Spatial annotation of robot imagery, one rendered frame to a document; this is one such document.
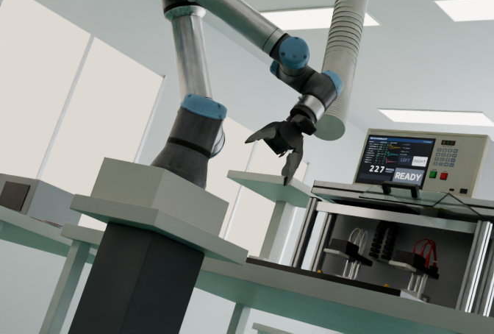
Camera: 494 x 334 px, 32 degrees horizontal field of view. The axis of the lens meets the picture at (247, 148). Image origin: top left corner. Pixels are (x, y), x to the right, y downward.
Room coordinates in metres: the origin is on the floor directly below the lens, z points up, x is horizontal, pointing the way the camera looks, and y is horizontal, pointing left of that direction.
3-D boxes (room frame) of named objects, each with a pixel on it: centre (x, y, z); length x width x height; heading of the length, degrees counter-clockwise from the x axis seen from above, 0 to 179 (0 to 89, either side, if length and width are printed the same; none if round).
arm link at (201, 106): (2.11, 0.14, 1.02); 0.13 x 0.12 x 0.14; 175
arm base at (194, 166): (2.10, 0.14, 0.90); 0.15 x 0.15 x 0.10
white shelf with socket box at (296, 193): (3.53, -0.21, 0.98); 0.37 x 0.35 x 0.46; 43
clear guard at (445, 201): (2.34, -0.54, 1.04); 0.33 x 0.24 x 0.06; 133
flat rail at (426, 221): (2.54, -0.48, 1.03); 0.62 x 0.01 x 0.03; 43
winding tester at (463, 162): (2.68, -0.65, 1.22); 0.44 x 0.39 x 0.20; 43
